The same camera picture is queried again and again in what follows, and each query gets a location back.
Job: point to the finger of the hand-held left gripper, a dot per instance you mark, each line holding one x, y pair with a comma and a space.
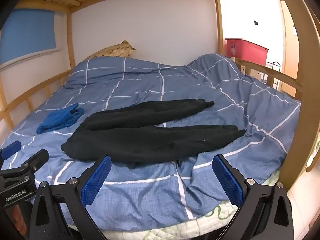
11, 148
37, 158

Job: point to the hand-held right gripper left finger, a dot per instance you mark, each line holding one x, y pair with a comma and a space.
96, 180

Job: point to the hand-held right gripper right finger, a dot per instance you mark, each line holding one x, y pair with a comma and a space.
227, 182

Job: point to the black pants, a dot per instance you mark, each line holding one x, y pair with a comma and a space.
150, 140

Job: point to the person's left hand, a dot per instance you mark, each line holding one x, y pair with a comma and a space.
18, 217

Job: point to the folded blue cloth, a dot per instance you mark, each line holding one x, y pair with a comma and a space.
60, 118

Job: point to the beige cardboard box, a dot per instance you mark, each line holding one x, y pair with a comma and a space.
255, 72

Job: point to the blue checked duvet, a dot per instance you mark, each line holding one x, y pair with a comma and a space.
162, 85

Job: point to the black metal rack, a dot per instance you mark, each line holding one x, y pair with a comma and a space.
276, 66

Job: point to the beige patterned pillow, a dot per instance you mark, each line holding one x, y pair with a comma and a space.
112, 51

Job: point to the red storage bin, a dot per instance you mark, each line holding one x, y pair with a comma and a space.
247, 50

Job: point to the wooden door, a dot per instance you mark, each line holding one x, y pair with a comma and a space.
288, 55

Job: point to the blue wall panel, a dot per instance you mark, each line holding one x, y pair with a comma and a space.
30, 35

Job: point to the wooden bunk bed frame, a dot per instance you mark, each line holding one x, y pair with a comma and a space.
303, 55

